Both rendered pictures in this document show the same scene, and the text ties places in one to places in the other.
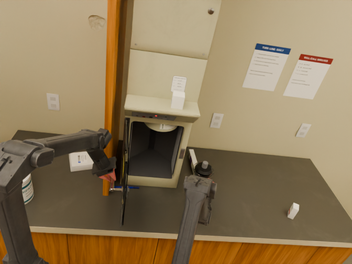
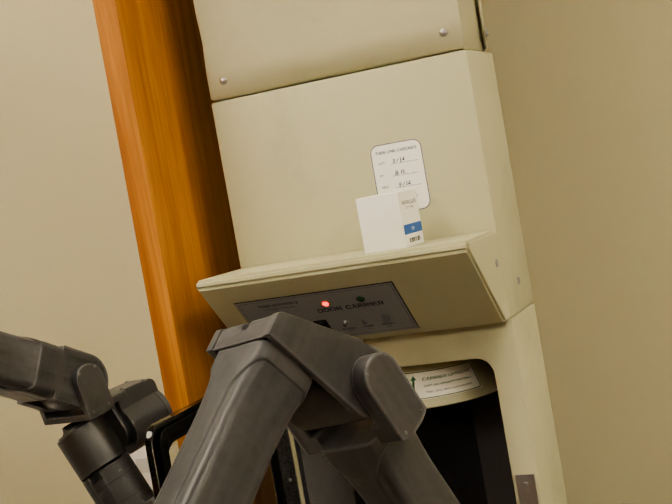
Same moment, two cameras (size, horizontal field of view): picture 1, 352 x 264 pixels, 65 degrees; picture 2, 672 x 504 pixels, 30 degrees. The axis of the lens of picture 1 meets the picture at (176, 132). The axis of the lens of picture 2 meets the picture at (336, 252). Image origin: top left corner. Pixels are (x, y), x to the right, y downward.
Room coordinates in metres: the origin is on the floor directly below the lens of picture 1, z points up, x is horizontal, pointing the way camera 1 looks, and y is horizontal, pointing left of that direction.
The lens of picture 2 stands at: (-0.13, -0.67, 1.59)
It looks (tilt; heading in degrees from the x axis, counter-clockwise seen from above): 3 degrees down; 33
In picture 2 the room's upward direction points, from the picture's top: 10 degrees counter-clockwise
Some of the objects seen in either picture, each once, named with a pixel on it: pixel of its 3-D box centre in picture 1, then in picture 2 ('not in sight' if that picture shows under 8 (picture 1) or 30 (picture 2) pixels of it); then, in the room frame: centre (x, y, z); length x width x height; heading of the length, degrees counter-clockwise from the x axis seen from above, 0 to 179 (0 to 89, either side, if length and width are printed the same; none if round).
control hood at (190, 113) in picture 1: (161, 114); (352, 300); (1.04, 0.08, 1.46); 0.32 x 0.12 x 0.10; 100
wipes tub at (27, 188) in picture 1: (17, 186); not in sight; (0.85, 0.69, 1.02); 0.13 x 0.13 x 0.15
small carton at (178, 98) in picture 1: (177, 100); (390, 220); (1.05, 0.02, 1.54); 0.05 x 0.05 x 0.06; 6
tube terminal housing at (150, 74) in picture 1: (157, 117); (423, 384); (1.22, 0.11, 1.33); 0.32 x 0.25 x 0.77; 100
